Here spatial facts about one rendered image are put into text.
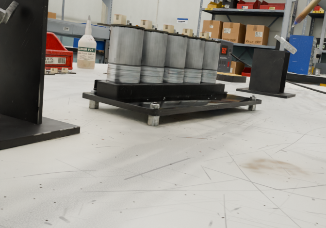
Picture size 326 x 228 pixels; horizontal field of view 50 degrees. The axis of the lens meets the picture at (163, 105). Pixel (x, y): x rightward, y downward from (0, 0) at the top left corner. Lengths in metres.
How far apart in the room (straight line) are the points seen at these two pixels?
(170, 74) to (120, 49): 0.06
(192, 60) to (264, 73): 0.24
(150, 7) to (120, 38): 5.89
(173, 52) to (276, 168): 0.16
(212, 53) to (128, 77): 0.11
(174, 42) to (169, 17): 5.60
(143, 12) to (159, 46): 5.94
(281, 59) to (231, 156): 0.37
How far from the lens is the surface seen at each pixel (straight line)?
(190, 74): 0.32
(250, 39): 4.81
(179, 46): 0.30
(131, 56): 0.25
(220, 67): 0.96
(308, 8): 0.49
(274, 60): 0.54
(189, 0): 5.75
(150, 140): 0.18
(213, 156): 0.17
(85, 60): 0.68
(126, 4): 6.46
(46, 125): 0.18
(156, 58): 0.27
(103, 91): 0.25
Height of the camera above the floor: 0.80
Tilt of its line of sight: 9 degrees down
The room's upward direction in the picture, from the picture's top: 6 degrees clockwise
